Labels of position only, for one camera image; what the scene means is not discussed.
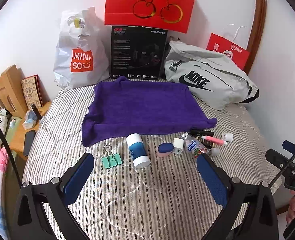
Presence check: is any white usb charger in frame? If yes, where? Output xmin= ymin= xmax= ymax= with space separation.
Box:
xmin=172 ymin=138 xmax=184 ymax=154

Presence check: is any tissue pack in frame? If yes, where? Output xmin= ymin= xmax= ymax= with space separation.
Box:
xmin=22 ymin=109 xmax=38 ymax=130

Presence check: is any black smartphone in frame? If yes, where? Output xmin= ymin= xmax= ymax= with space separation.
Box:
xmin=23 ymin=129 xmax=36 ymax=157

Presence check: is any small white cap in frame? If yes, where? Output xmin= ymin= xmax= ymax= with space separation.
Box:
xmin=210 ymin=147 xmax=220 ymax=156

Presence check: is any patterned book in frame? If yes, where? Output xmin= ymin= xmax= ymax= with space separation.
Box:
xmin=21 ymin=75 xmax=43 ymax=109

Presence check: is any large red gift bag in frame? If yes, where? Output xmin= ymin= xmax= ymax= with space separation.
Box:
xmin=104 ymin=0 xmax=195 ymax=33

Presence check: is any black cable left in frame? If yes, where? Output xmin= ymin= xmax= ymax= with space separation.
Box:
xmin=0 ymin=112 xmax=22 ymax=188

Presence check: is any blue white cylinder bottle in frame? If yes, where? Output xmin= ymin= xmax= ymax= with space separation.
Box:
xmin=126 ymin=133 xmax=151 ymax=169

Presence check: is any black Hecate headset box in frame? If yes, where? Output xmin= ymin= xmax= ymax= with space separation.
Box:
xmin=111 ymin=25 xmax=167 ymax=80

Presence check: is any clear candy bottle watermelon label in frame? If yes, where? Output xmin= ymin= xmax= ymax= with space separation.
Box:
xmin=181 ymin=132 xmax=210 ymax=158

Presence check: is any small red paper bag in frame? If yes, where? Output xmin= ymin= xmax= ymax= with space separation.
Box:
xmin=207 ymin=33 xmax=249 ymax=70

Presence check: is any black cable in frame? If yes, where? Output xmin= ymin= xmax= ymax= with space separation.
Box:
xmin=268 ymin=135 xmax=295 ymax=188
xmin=0 ymin=112 xmax=22 ymax=188

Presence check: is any white Miniso shopping bag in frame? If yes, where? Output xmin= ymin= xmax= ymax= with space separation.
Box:
xmin=53 ymin=7 xmax=109 ymax=89

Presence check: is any black cable right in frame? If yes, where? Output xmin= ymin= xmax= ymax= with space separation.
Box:
xmin=268 ymin=135 xmax=295 ymax=188

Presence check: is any wooden headboard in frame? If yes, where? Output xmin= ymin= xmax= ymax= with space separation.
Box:
xmin=244 ymin=0 xmax=267 ymax=74

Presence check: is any grey Nike bag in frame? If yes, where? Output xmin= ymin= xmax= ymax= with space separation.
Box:
xmin=164 ymin=40 xmax=259 ymax=110

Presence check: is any wooden bedside table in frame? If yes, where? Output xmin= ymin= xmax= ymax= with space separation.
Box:
xmin=10 ymin=101 xmax=53 ymax=160

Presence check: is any pink white pen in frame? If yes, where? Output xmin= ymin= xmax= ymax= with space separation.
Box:
xmin=201 ymin=135 xmax=227 ymax=146

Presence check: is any blue pink eraser case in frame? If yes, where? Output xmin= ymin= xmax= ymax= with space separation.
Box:
xmin=157 ymin=142 xmax=174 ymax=158

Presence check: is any purple towel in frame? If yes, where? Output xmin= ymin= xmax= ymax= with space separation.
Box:
xmin=82 ymin=77 xmax=217 ymax=147

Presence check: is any white tape roll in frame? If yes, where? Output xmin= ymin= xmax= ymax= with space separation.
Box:
xmin=221 ymin=132 xmax=234 ymax=142

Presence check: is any person's right hand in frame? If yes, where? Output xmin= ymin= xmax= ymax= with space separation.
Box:
xmin=286 ymin=190 xmax=295 ymax=224

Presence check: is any green binder clip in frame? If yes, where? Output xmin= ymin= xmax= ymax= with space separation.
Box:
xmin=102 ymin=145 xmax=123 ymax=169

